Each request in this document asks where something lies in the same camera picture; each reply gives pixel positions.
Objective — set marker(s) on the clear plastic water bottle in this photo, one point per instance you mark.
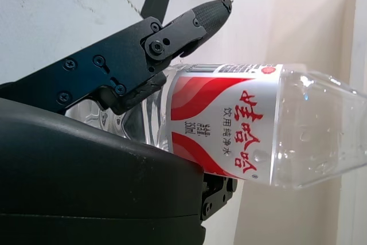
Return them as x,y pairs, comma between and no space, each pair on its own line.
229,118

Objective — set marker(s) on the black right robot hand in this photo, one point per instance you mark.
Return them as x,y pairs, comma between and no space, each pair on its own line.
71,170

